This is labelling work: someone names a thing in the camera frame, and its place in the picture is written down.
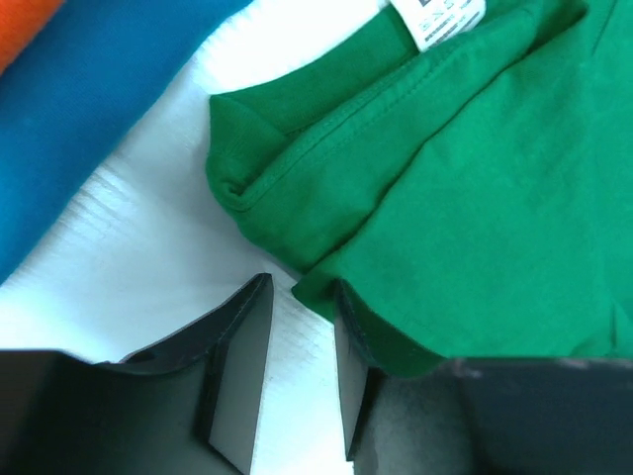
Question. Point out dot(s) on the folded orange t-shirt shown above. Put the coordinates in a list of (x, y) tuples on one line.
[(21, 21)]

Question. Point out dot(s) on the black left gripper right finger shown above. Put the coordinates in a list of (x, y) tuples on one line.
[(394, 425)]

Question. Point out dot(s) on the folded blue t-shirt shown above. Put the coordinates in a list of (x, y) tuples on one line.
[(73, 94)]

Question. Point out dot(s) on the green t-shirt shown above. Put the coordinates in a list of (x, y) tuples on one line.
[(472, 200)]

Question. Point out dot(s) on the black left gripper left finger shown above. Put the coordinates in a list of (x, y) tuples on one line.
[(190, 403)]

